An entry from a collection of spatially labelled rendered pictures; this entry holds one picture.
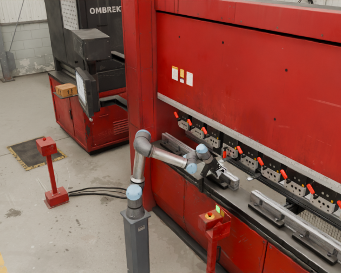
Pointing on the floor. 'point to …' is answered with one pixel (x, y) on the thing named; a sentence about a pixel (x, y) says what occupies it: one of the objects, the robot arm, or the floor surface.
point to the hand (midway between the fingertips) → (216, 177)
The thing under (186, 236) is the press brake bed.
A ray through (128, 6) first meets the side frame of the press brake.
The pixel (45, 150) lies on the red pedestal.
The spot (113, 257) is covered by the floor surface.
